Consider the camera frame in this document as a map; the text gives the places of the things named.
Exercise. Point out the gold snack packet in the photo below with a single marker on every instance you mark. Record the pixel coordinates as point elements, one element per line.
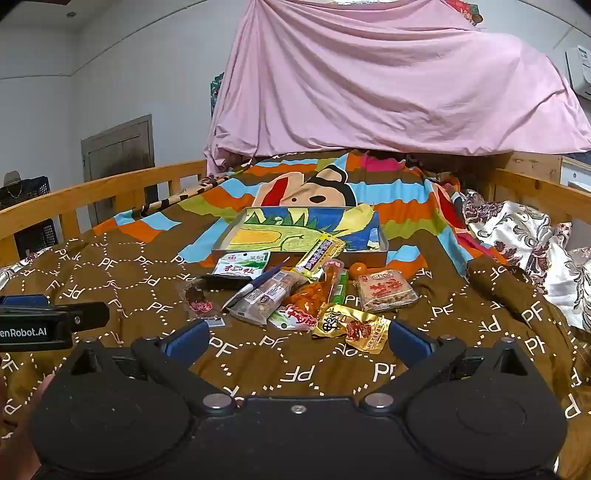
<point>355,327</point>

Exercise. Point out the leopard print cloth strip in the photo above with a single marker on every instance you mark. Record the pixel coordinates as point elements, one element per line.
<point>184,194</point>

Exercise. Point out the black plastic crate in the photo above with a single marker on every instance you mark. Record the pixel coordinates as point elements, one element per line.
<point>32,189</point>
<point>37,235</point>

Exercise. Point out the straw hat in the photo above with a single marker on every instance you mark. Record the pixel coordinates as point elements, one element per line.
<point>13,177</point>

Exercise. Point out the white cabinet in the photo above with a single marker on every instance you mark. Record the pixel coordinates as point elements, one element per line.
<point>575,173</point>

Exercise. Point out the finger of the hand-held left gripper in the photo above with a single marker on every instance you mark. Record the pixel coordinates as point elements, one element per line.
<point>90,316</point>
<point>21,301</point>

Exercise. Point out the wooden headboard panel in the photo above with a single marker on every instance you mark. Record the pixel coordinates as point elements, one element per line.
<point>531,164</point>

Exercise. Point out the pink bed sheet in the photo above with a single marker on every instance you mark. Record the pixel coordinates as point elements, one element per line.
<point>369,83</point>

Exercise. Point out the blue stick packet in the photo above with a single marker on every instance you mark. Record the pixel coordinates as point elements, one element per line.
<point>258,284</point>

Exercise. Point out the white floral quilt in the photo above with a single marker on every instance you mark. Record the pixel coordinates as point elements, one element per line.
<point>517,230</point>

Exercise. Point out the painted metal box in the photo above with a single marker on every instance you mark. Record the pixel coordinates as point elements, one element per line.
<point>277,235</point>

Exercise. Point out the yellow purple biscuit packet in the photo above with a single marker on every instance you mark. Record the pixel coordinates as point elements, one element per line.
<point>318,256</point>

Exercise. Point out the wooden plain bed rail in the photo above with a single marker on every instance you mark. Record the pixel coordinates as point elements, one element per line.
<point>531,187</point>

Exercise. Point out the wooden slatted bed rail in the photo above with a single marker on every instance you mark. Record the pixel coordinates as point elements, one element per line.
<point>69,194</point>

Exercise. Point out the black flat packet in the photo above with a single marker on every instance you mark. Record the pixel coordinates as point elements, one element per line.
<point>217,282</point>

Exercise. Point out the green floral cloth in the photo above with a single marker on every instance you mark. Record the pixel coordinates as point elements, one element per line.
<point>216,92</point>

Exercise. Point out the brown wooden door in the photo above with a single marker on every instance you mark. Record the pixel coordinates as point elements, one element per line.
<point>117,152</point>

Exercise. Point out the clear nut bar packet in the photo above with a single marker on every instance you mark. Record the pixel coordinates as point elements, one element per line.
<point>265,300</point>

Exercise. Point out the clear orange chilli packet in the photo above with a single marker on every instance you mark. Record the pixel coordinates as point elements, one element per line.
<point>318,291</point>

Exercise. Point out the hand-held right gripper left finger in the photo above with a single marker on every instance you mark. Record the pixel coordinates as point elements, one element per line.
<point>187,340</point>

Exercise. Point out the colourful patterned cloth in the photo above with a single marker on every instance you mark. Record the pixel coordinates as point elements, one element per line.
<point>468,11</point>

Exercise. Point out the clear dark meat packet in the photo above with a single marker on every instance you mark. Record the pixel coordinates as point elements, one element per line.
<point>198,302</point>

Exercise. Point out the white air conditioner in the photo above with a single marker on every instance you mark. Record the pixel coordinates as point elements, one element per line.
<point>581,64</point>

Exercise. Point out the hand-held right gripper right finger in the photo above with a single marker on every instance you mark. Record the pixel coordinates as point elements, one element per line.
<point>408,341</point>

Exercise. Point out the tangerine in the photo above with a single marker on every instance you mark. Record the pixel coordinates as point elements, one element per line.
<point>358,270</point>

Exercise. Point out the red white snack packet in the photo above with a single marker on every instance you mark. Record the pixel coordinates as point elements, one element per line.
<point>295,317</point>

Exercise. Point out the white green snack packet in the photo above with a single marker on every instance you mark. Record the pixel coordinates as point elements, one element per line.
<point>240,266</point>

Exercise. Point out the printed cartoon blanket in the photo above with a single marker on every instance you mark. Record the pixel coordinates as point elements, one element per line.
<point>138,277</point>

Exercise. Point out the clear rice cracker packet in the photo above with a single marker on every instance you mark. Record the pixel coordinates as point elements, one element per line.
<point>385,290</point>

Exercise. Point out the green sausage stick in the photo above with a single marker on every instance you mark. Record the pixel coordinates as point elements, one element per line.
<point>340,288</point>

